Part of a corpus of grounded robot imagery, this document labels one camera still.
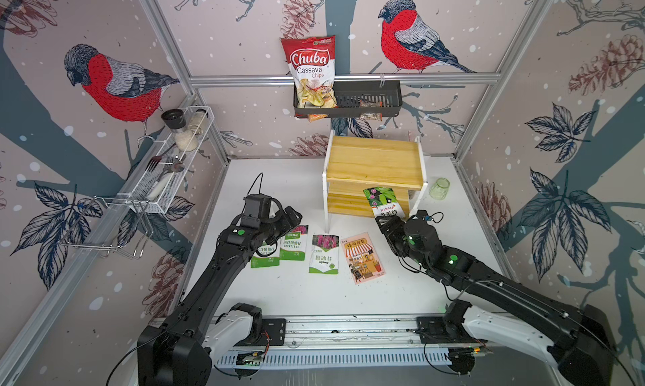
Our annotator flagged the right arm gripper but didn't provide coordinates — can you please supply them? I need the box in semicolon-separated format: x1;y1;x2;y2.
374;215;431;272

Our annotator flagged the green seed bag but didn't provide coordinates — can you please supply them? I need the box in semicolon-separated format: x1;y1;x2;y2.
250;243;281;268
279;225;308;261

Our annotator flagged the white seed packet shelf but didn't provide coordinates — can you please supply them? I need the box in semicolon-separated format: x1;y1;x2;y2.
363;187;406;219

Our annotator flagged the picture seed packet shelf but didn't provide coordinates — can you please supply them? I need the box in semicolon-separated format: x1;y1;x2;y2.
340;232;386;285

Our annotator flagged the white mimosa seed bag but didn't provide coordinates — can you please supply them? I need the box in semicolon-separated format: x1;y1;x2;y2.
308;235;339;275

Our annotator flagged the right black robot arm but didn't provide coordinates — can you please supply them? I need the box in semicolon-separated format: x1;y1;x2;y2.
376;210;615;385

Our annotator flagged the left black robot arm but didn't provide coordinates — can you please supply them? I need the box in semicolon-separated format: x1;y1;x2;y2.
137;194;302;385

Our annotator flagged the wooden two-tier shelf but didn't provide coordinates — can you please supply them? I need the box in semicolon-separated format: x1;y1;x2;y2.
322;132;428;231

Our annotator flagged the red Chuba cassava chips bag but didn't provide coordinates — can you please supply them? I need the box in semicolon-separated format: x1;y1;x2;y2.
281;36;337;109

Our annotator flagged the green glass cup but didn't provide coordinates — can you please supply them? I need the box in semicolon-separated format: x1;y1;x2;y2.
429;178;450;201

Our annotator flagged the black lid grinder bottle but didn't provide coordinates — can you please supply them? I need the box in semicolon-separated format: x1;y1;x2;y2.
161;109;198;152

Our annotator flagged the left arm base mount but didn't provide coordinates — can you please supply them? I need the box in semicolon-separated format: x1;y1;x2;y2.
215;303;287;347

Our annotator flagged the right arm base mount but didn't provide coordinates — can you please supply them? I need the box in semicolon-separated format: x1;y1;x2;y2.
416;300;481;344

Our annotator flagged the white wire wall rack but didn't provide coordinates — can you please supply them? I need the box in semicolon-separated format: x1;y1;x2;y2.
97;105;213;215

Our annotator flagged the black wall basket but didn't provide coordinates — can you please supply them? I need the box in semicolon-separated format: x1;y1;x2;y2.
293;81;402;119

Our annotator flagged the fork in wire rack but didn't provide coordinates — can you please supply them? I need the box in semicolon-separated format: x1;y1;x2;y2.
145;143;176;172

